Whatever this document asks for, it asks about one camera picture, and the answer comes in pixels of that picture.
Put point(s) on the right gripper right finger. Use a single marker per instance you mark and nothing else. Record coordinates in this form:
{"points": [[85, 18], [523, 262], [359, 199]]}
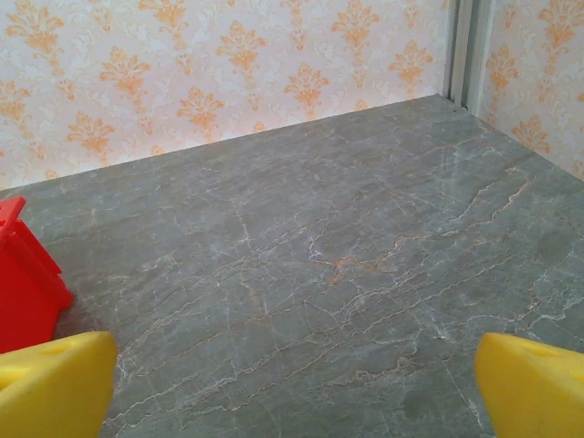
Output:
{"points": [[534, 392]]}

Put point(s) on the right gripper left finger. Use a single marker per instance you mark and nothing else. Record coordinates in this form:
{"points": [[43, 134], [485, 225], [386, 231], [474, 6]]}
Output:
{"points": [[50, 388]]}

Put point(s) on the red plastic bin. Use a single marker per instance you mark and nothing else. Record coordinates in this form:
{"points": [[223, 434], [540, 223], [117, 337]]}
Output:
{"points": [[23, 283]]}

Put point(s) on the aluminium frame post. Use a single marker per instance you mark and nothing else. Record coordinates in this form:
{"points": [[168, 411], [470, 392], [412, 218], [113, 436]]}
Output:
{"points": [[465, 45]]}

